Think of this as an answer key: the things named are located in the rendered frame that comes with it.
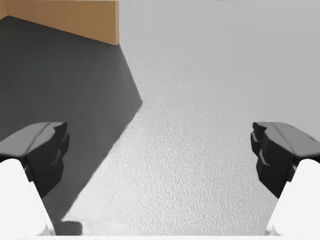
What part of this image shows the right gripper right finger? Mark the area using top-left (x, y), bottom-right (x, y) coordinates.
top-left (250, 121), bottom-right (320, 237)

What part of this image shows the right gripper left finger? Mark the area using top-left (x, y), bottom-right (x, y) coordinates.
top-left (0, 121), bottom-right (71, 237)

